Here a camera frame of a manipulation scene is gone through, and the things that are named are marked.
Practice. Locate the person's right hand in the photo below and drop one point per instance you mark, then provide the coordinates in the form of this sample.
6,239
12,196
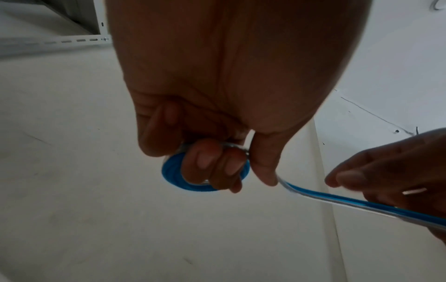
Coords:
400,170

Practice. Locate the person's left hand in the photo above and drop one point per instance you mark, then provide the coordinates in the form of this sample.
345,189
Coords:
226,55

